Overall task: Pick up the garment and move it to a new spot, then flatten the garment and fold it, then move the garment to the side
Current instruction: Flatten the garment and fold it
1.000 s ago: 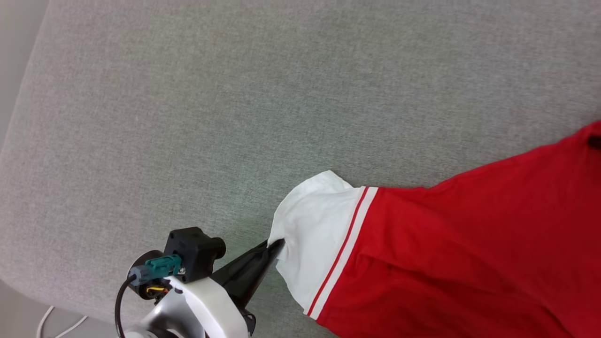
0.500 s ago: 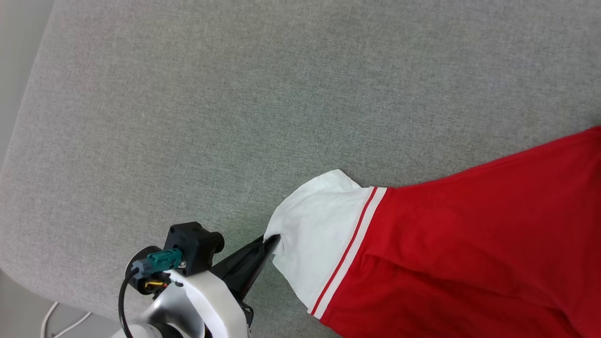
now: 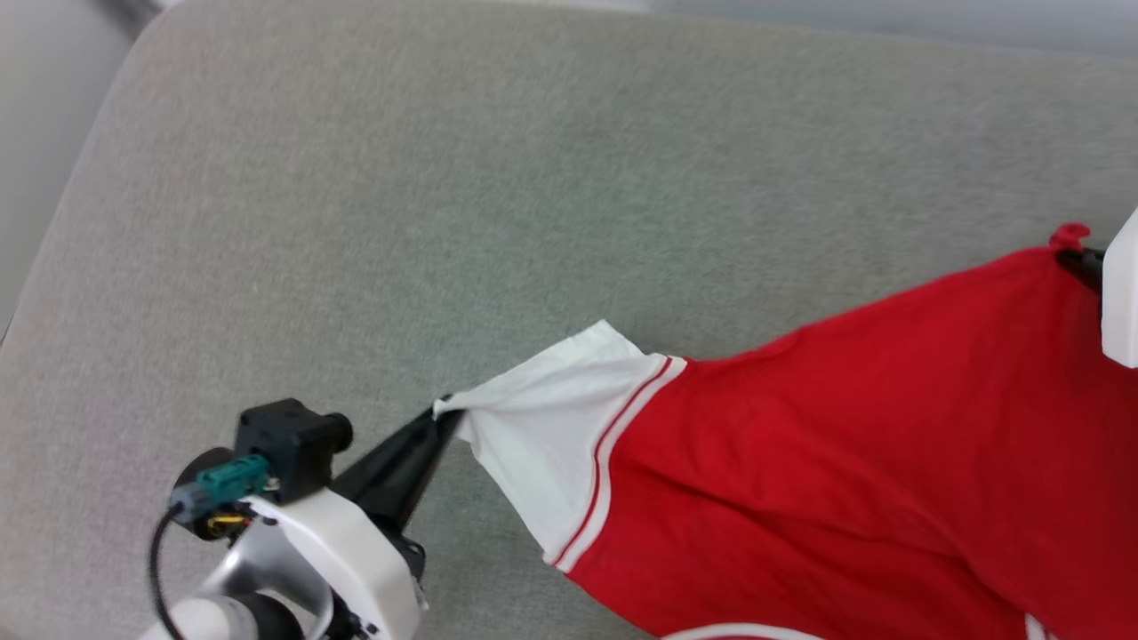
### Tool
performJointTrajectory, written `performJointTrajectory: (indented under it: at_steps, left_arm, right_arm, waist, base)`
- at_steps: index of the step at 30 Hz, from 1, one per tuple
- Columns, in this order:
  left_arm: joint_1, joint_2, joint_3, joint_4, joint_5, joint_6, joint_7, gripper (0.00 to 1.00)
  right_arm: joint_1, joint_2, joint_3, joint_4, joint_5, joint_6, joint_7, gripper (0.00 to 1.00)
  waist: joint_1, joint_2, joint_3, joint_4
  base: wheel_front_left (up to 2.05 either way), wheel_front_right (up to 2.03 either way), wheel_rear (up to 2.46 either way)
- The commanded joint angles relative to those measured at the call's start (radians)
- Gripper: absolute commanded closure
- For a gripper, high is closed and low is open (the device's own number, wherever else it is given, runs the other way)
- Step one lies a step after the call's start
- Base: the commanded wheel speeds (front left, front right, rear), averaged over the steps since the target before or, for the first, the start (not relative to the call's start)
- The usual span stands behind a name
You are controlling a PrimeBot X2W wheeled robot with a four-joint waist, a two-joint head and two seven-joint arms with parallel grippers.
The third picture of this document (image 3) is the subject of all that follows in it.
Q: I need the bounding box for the grey fabric sofa cushion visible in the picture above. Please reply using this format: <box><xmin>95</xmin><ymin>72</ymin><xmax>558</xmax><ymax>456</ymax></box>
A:
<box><xmin>0</xmin><ymin>0</ymin><xmax>1138</xmax><ymax>640</ymax></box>

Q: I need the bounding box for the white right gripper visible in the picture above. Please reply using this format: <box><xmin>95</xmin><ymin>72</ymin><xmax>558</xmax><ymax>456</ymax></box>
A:
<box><xmin>1056</xmin><ymin>209</ymin><xmax>1138</xmax><ymax>370</ymax></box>

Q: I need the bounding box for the red garment with white trim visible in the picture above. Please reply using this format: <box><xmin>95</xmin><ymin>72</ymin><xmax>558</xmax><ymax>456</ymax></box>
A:
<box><xmin>433</xmin><ymin>222</ymin><xmax>1138</xmax><ymax>640</ymax></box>

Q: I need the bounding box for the left cable with teal connector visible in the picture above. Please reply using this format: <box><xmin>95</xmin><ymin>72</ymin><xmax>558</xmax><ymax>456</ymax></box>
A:
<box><xmin>149</xmin><ymin>453</ymin><xmax>272</xmax><ymax>640</ymax></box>

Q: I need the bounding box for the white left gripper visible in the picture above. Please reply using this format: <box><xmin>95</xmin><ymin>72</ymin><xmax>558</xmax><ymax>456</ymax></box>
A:
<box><xmin>240</xmin><ymin>404</ymin><xmax>465</xmax><ymax>640</ymax></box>

